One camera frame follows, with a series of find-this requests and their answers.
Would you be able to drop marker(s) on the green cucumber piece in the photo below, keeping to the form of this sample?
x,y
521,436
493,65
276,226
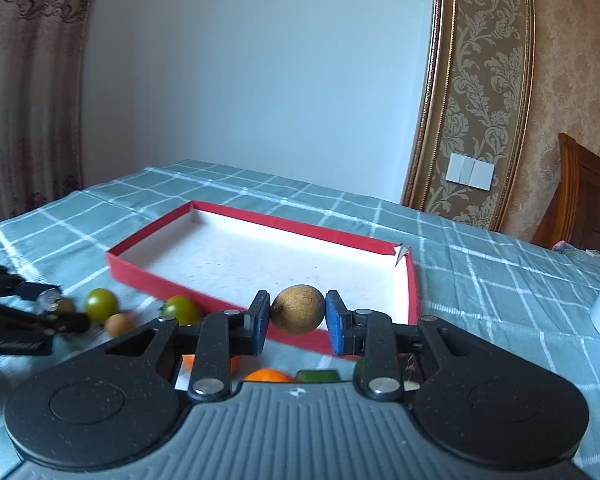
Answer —
x,y
359,369
317,376

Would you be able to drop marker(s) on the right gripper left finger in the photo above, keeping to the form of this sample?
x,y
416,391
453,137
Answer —
x,y
158,346

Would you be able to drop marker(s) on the wooden headboard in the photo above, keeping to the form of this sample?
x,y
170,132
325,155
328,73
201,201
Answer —
x,y
574,212

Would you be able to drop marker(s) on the white wall switch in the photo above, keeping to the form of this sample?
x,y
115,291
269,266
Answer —
x,y
470,172

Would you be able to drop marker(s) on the green tomato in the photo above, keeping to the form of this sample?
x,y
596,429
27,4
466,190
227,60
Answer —
x,y
100,304
183,309

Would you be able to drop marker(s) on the red cardboard box lid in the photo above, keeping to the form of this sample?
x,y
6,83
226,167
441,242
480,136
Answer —
x,y
221,257

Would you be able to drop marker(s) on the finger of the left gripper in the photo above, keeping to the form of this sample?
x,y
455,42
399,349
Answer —
x,y
15,320
14,285

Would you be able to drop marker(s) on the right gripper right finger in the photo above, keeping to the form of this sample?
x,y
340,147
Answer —
x,y
400,359

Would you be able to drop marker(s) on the green plaid tablecloth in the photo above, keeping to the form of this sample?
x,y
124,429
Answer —
x,y
524,298

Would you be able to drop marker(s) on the gold framed wallpaper panel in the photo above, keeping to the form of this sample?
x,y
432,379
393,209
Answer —
x,y
476,103

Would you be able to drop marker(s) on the brown longan fruit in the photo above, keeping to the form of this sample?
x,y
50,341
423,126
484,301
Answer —
x,y
298,309

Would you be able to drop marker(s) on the brown longan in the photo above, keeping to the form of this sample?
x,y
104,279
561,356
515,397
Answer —
x,y
63,306
118,324

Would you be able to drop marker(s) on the orange tangerine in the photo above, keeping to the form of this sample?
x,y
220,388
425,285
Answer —
x,y
189,362
268,374

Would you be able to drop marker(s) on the pink grey clothes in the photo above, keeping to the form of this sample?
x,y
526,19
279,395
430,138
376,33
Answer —
x,y
566,248

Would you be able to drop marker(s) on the patterned curtain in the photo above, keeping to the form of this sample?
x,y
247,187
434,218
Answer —
x,y
41,51

